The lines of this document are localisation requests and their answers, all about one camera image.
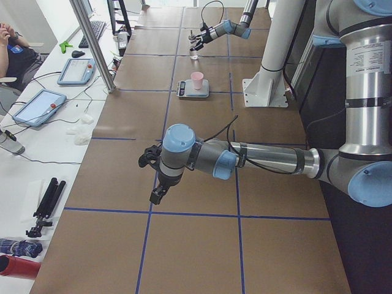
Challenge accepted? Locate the far blue teach pendant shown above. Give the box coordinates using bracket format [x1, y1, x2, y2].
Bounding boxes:
[57, 58, 96, 86]

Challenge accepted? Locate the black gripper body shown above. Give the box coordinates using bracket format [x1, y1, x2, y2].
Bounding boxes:
[157, 172, 182, 190]
[202, 28, 218, 43]

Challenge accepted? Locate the digital kitchen scale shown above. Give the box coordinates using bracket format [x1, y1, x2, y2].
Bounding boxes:
[176, 79, 209, 98]

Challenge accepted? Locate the crumpled white tissue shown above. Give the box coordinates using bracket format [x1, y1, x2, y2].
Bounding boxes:
[66, 114, 94, 146]

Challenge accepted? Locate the black keyboard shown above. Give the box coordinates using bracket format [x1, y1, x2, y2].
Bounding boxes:
[78, 20, 107, 49]

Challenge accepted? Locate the pink paper cup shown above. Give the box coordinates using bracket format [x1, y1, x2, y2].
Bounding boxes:
[190, 71, 204, 90]

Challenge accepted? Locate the black computer mouse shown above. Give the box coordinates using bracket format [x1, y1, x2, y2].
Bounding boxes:
[71, 50, 86, 58]

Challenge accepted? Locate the aluminium frame post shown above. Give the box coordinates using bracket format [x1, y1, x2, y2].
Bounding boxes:
[69, 0, 116, 93]

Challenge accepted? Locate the near blue teach pendant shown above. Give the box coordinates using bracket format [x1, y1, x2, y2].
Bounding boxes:
[12, 89, 67, 127]

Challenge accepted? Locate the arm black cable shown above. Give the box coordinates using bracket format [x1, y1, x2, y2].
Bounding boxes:
[200, 0, 225, 28]
[202, 115, 295, 175]

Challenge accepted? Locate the blue teach pendant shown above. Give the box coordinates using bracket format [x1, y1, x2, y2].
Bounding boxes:
[57, 58, 96, 86]
[12, 89, 67, 127]

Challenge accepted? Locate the seated person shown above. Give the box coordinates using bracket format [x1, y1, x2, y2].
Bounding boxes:
[1, 23, 45, 92]

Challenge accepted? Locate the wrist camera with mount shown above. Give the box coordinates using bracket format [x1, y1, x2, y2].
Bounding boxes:
[138, 145, 162, 170]
[200, 21, 213, 34]

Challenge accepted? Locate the green plastic clamp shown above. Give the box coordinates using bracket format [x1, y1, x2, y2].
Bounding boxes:
[59, 41, 73, 54]

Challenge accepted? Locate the black folded tripod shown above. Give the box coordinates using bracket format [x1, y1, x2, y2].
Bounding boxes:
[26, 178, 66, 238]

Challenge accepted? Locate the red cylinder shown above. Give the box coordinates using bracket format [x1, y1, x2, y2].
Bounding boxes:
[1, 255, 41, 280]

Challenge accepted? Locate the glass sauce bottle metal spout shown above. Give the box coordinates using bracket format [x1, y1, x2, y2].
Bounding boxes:
[188, 30, 198, 60]

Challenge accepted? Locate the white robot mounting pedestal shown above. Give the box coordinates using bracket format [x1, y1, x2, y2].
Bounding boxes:
[243, 0, 306, 108]

